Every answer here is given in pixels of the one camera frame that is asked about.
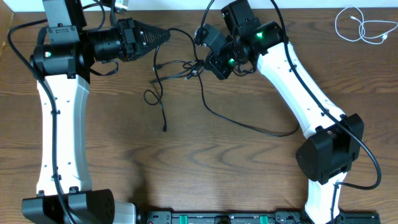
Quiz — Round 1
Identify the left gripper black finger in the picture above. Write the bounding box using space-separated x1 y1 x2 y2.
136 21 170 39
139 37 170 58

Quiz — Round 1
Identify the black USB cable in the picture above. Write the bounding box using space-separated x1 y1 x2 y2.
149 58 301 138

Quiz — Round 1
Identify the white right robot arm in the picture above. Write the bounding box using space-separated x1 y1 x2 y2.
195 1 364 223

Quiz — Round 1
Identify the short black cable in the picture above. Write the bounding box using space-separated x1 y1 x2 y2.
143 27 200 133

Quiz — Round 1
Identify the white USB cable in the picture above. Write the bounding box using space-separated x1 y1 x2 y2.
335 6 398 45

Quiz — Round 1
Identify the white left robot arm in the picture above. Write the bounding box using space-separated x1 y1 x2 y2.
22 1 170 223

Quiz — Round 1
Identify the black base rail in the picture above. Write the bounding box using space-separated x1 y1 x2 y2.
136 210 381 224

